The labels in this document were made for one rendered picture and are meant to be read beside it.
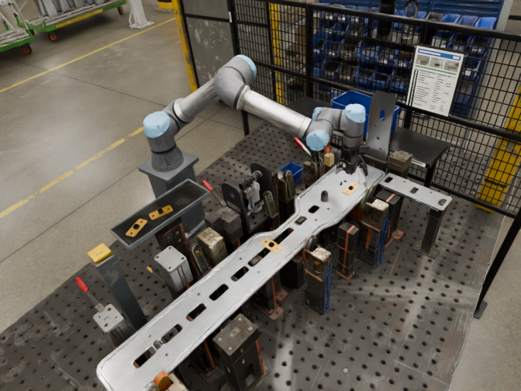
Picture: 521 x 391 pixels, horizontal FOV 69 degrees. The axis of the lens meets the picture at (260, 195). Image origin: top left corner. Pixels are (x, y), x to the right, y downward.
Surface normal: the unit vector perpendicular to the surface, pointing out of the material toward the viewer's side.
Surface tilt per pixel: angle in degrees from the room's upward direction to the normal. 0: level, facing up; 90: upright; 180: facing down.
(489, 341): 0
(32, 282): 0
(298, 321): 0
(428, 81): 90
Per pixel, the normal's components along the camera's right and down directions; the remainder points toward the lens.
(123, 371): -0.09, -0.75
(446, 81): -0.68, 0.52
